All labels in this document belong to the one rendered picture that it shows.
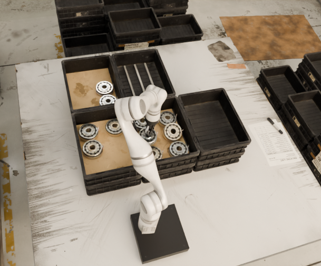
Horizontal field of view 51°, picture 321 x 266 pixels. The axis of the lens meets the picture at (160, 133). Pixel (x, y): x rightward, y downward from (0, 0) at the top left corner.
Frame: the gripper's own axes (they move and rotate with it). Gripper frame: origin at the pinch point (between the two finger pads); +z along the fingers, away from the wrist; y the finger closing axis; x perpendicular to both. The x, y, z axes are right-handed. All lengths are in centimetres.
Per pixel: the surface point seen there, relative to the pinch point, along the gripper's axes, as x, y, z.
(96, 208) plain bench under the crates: 6.0, -45.9, 17.3
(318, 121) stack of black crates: -100, 109, 49
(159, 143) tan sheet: -7.3, -1.7, 4.4
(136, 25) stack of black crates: 71, 119, 39
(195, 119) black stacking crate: -18.2, 24.3, 4.6
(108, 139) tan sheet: 18.3, -13.0, 4.5
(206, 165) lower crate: -35.5, 4.1, 13.5
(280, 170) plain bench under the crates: -75, 26, 17
